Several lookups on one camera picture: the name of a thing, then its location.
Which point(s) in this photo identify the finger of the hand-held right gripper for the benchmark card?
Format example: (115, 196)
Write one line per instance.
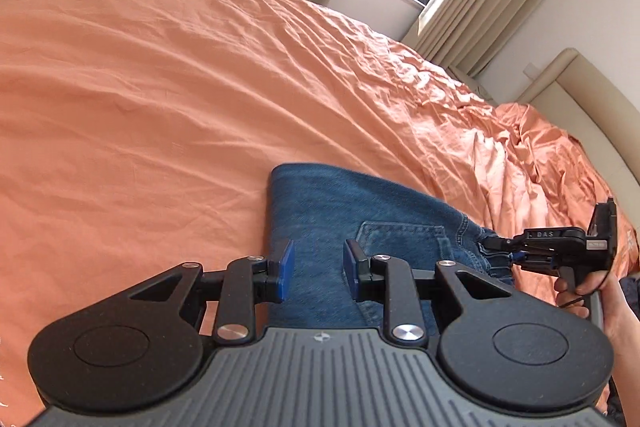
(532, 264)
(502, 243)

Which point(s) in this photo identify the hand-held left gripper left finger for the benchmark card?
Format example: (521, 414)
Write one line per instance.
(286, 268)

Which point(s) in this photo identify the crumpled orange duvet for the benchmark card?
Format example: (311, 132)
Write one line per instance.
(550, 157)

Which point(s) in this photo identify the person's right hand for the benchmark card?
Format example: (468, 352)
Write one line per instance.
(617, 312)

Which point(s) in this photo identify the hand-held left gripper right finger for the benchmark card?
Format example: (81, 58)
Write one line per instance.
(351, 269)

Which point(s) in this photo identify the bed with orange sheet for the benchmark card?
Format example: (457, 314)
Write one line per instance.
(150, 107)

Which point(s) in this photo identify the beige padded headboard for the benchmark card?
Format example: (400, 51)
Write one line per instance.
(585, 92)

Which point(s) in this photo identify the white wall outlet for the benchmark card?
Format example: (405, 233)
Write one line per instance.
(531, 72)

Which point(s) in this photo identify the person's right forearm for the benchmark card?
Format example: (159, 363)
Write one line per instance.
(627, 387)

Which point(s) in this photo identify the blue denim pants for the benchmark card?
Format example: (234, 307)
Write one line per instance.
(325, 212)

